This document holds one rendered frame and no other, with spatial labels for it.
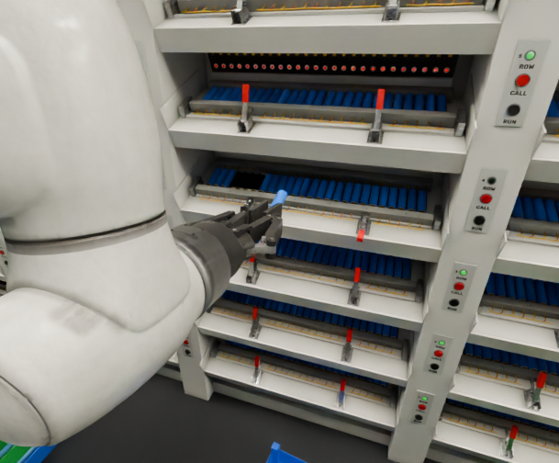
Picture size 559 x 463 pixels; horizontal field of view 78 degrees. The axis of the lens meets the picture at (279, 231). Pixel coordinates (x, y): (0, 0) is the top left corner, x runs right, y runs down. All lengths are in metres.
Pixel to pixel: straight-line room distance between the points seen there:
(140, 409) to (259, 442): 0.43
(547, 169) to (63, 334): 0.70
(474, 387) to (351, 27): 0.85
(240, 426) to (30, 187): 1.15
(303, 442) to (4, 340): 1.11
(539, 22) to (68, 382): 0.69
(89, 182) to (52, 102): 0.04
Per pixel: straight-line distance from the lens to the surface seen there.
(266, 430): 1.29
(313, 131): 0.73
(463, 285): 0.81
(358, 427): 1.26
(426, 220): 0.78
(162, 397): 1.41
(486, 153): 0.70
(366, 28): 0.67
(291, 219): 0.79
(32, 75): 0.22
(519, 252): 0.81
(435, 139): 0.72
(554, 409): 1.10
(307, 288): 0.89
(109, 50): 0.24
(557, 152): 0.75
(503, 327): 0.92
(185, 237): 0.34
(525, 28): 0.68
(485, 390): 1.05
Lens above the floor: 1.09
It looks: 28 degrees down
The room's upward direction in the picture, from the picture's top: straight up
